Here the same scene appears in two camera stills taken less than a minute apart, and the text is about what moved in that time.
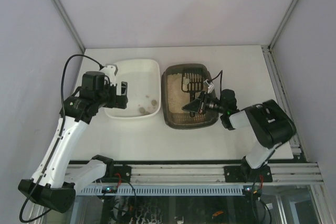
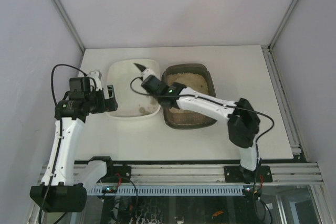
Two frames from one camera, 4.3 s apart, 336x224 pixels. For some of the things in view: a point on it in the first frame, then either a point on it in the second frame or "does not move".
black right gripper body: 202,102 to 147,80
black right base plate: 243,174 does not move
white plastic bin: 144,79 does not move
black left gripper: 121,96 to 110,100
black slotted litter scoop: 192,81 to 142,68
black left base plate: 121,174 does not move
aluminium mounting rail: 308,173 does not move
